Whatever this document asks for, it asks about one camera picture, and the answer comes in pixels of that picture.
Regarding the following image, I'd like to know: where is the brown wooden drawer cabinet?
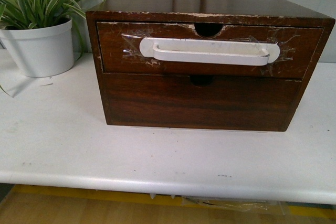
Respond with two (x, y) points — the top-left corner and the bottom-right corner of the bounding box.
(86, 0), (335, 119)

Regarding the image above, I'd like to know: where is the white drawer handle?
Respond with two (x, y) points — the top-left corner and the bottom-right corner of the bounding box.
(139, 37), (280, 66)

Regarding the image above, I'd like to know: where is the clear plastic sheet under table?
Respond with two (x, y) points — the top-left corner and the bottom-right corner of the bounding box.
(181, 196), (290, 215)

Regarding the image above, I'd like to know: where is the white plant pot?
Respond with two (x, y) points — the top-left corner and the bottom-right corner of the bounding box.
(1, 19), (74, 78)

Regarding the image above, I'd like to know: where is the wooden drawer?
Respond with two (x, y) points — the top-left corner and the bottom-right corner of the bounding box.
(96, 22), (323, 79)
(100, 73), (301, 131)

